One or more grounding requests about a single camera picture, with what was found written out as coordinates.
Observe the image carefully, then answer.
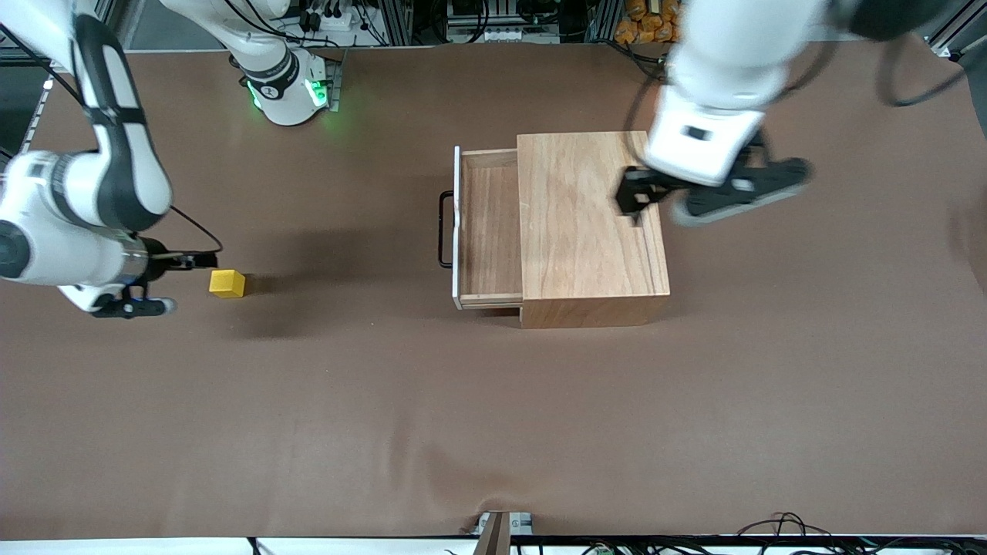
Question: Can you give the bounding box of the yellow cube block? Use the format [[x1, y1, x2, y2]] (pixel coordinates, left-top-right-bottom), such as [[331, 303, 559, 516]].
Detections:
[[208, 269, 247, 299]]

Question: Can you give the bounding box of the wooden drawer with black handle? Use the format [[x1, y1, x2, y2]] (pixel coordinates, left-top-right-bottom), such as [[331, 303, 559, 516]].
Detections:
[[438, 145, 525, 311]]

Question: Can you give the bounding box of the light wooden drawer cabinet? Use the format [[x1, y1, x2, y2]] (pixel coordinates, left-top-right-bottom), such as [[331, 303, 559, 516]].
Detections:
[[517, 131, 672, 330]]

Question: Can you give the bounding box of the orange lumpy objects pile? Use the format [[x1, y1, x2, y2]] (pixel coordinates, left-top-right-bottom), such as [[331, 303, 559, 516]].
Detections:
[[615, 0, 687, 45]]

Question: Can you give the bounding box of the brown table mat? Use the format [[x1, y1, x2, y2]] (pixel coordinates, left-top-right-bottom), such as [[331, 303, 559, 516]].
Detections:
[[0, 42, 987, 540]]

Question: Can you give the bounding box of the white power strip with plugs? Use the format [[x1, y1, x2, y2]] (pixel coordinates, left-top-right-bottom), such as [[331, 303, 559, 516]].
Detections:
[[297, 0, 365, 33]]

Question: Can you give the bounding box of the metal table edge bracket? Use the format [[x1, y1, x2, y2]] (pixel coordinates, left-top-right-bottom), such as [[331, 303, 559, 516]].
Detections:
[[472, 511, 534, 555]]

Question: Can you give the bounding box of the black cable bundle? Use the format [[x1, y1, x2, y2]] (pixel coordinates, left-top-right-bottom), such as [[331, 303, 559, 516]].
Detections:
[[513, 512, 987, 555]]

